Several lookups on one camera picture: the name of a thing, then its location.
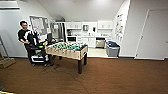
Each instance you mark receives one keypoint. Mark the black lid trash bin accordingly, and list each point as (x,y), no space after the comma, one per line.
(113,51)

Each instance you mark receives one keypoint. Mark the brown cardboard box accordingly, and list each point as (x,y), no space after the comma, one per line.
(6,62)

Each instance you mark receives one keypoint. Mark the small green object on cart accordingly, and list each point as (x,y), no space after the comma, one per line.
(41,46)

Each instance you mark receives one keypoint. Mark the green wooden foosball table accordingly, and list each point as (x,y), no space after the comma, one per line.
(66,50)

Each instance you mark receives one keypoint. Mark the person in black shirt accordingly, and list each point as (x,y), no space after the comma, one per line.
(24,35)

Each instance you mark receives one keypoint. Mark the blue lid trash bin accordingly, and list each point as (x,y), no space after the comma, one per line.
(109,42)

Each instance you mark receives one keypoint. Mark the grey bulletin board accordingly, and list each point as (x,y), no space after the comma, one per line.
(38,25)

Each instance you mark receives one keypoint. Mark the stainless steel refrigerator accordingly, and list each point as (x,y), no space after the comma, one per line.
(58,31)

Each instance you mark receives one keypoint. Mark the white door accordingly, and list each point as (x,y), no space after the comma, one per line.
(155,35)

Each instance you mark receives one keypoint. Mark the green lid trash bin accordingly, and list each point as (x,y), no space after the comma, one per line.
(112,44)

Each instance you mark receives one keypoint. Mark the black built-in microwave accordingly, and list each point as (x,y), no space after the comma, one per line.
(71,39)

